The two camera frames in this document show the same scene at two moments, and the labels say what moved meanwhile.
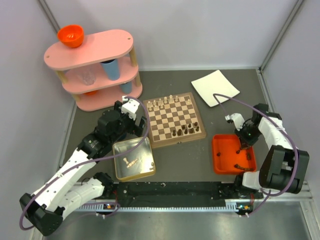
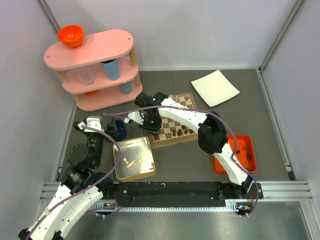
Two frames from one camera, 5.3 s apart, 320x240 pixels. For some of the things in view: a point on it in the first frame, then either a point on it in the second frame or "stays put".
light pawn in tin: [125, 160] stays put
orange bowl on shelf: [71, 35] stays put
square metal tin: [139, 163] stays put
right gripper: [245, 142] -> [154, 130]
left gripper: [134, 129] -> [86, 133]
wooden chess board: [174, 119] stays put
